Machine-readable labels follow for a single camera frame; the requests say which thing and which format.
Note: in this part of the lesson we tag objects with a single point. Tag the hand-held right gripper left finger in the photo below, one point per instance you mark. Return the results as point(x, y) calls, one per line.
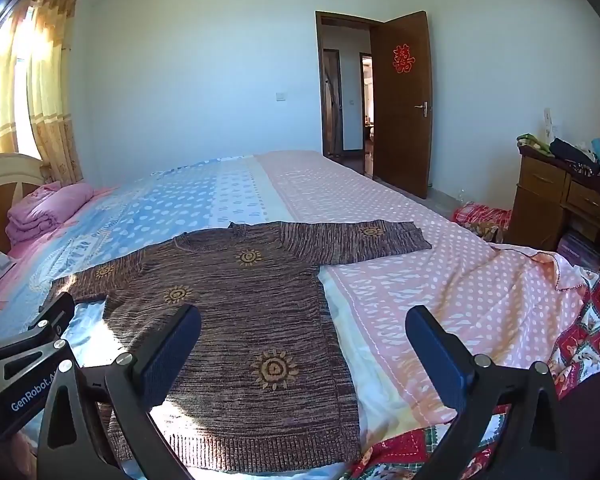
point(167, 360)

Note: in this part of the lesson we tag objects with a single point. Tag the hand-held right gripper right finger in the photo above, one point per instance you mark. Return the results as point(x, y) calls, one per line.
point(437, 360)

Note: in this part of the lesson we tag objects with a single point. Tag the brown knitted sweater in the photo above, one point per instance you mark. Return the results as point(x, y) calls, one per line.
point(260, 310)

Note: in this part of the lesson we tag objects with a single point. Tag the blue and pink dotted bedsheet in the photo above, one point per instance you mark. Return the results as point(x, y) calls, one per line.
point(430, 270)

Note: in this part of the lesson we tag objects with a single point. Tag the pink pillow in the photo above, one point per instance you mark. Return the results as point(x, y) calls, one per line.
point(45, 210)

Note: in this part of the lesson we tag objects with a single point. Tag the wooden headboard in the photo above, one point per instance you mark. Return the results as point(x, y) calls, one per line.
point(0, 185)

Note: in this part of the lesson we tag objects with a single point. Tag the red cloth heap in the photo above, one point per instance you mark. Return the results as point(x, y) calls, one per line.
point(482, 217)

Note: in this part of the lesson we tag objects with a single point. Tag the stack of books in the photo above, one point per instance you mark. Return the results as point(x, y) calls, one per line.
point(577, 252)

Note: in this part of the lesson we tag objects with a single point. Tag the clutter of colourful items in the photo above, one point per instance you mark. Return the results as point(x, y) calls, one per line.
point(540, 195)

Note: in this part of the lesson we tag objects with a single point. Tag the yellow floral curtain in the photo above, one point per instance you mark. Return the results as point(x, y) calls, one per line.
point(50, 85)

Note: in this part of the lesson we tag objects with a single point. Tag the brown wooden door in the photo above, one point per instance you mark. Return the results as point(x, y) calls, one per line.
point(402, 135)

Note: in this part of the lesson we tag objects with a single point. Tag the green cloth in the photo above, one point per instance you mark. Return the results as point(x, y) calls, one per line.
point(532, 142)

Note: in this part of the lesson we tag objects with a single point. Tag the black cloth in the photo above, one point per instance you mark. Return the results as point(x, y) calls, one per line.
point(572, 155)

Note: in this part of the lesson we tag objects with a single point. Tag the red paper door decoration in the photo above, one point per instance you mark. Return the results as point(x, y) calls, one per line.
point(403, 58)

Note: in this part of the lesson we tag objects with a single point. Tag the brown door frame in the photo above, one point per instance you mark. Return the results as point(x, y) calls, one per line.
point(320, 85)

